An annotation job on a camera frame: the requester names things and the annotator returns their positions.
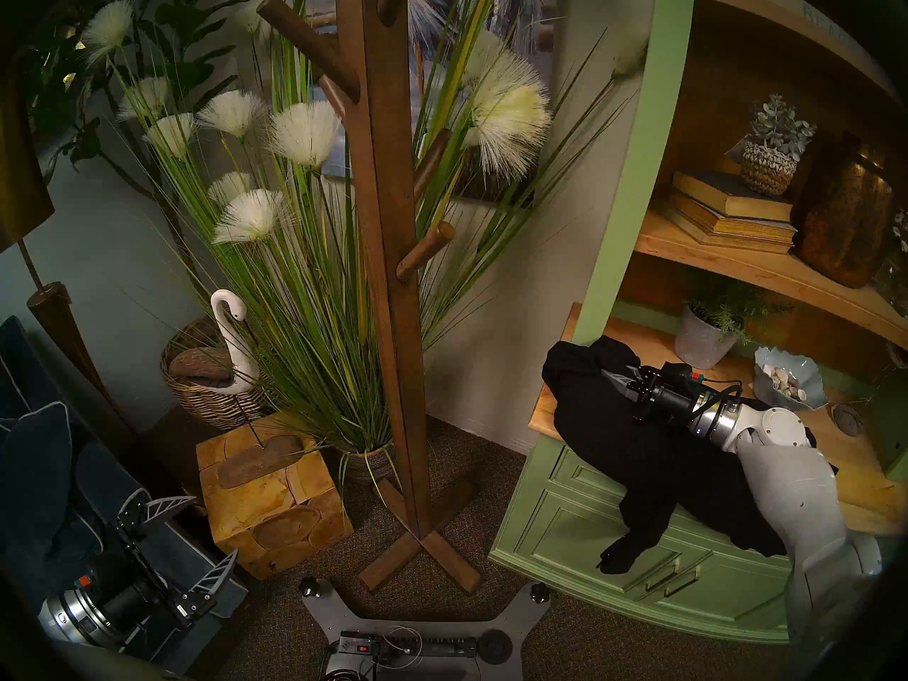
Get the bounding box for dark blue armchair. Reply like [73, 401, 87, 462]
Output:
[0, 316, 249, 677]

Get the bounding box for woven plant pot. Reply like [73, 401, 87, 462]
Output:
[340, 442, 398, 483]

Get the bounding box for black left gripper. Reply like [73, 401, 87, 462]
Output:
[89, 494, 238, 645]

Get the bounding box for black power strip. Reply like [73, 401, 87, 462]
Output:
[339, 631, 477, 659]

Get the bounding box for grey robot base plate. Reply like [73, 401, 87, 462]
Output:
[298, 577, 553, 681]

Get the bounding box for black jacket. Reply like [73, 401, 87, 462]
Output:
[543, 336, 841, 575]

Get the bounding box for brown wooden coat rack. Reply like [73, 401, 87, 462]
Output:
[257, 0, 483, 594]

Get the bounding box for dark cover old book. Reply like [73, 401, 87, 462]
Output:
[672, 169, 794, 223]

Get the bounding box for pale blue shell bowl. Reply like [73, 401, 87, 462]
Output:
[752, 346, 829, 412]

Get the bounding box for brown glazed vase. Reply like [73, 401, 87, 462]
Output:
[791, 132, 895, 289]

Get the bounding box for white swan figurine on rod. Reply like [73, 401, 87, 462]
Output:
[169, 289, 307, 490]

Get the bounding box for wicker basket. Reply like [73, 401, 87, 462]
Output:
[160, 316, 274, 432]

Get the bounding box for bird canvas wall painting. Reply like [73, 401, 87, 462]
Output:
[312, 0, 561, 209]

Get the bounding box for wooden block stool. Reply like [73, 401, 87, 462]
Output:
[196, 411, 354, 581]

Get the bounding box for stack of old books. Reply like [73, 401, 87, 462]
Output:
[667, 190, 797, 242]

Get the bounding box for brass floor lamp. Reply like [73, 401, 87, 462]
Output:
[0, 70, 135, 432]

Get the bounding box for thick worn old book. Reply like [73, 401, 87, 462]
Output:
[661, 204, 795, 255]

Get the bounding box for succulent in woven pot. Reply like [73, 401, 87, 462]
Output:
[725, 94, 818, 198]

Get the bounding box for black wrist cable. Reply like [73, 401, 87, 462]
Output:
[699, 380, 746, 432]

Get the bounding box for green wooden shelf cabinet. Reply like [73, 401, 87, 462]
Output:
[488, 0, 908, 645]

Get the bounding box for black round base cap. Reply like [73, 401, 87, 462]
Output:
[477, 630, 513, 665]

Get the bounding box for tall grass plant white puffs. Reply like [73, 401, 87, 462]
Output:
[82, 0, 650, 467]

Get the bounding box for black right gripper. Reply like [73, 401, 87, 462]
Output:
[602, 362, 710, 426]

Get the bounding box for clear glass ornament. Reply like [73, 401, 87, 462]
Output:
[871, 211, 908, 311]

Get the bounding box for dark blue piped cushion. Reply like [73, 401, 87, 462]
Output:
[0, 402, 75, 567]

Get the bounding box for green plant in grey pot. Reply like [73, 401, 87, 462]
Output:
[674, 279, 795, 370]

